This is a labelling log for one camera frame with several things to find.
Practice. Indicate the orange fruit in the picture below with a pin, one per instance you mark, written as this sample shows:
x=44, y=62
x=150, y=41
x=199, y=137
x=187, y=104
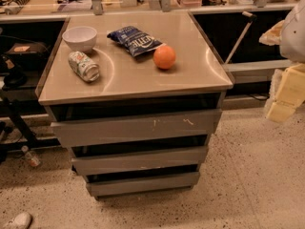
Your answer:
x=164, y=57

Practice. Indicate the green white soda can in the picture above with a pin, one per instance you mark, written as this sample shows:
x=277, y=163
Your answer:
x=83, y=66

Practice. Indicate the grey top drawer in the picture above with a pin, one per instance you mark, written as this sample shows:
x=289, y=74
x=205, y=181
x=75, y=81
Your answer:
x=135, y=127

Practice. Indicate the white bowl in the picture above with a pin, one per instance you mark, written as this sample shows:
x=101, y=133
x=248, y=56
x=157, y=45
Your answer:
x=80, y=39

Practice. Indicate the grey drawer cabinet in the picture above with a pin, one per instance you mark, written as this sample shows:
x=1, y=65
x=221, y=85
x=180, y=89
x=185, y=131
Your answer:
x=134, y=86

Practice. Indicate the white shoe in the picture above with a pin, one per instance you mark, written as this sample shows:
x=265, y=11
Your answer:
x=21, y=221

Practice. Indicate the black stand frame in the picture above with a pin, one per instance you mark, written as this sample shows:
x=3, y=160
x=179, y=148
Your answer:
x=24, y=123

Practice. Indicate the white stick black tip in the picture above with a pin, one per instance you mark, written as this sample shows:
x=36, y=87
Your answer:
x=248, y=18

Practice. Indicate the grey middle drawer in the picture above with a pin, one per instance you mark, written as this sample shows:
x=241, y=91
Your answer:
x=138, y=161

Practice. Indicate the grey drawer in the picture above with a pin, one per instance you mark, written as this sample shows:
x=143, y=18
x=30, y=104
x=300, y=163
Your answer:
x=138, y=161
x=135, y=127
x=145, y=184

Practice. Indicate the plastic bottle on floor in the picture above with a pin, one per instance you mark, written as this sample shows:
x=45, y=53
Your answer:
x=31, y=156

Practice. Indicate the black bag under bench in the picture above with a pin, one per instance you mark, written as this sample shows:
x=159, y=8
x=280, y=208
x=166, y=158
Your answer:
x=30, y=56

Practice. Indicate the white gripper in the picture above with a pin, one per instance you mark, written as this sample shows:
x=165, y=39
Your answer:
x=294, y=37

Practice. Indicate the grey bottom drawer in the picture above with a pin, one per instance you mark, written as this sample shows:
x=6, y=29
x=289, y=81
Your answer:
x=145, y=184

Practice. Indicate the blue chip bag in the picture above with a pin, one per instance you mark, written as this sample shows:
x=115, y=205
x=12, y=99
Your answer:
x=134, y=40

